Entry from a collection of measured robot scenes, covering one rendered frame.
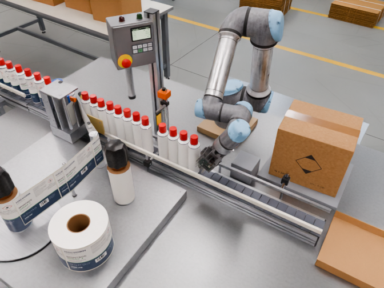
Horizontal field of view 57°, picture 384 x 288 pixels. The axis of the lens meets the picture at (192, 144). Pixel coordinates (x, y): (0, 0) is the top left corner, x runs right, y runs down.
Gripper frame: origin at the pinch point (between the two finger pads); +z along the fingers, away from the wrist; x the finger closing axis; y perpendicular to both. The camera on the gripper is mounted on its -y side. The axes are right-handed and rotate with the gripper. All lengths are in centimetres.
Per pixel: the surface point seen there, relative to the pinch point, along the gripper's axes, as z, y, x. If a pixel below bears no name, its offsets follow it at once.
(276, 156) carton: -16.5, -18.8, 21.2
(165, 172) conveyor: 14.7, 6.0, -9.5
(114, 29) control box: -27, 1, -60
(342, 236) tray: -22, -4, 59
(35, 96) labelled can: 52, 2, -91
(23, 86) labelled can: 53, 2, -99
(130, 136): 17.9, 2.5, -33.4
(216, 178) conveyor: 1.3, -1.4, 8.6
